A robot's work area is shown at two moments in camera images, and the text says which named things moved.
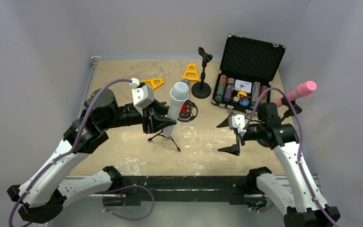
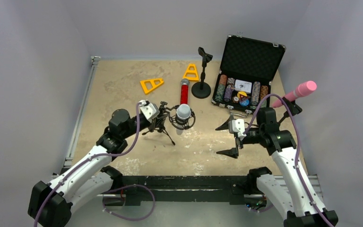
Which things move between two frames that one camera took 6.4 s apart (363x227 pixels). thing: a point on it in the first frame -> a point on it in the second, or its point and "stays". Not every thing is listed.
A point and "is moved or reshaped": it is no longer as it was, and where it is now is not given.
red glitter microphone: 184,110 -> 184,91
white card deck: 243,86 stays
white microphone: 179,94 -> 183,112
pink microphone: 302,89 stays
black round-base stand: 202,90 stays
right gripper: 239,136 stays
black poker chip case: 247,67 stays
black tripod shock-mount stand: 189,112 is moved or reshaped
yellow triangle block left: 151,81 stays
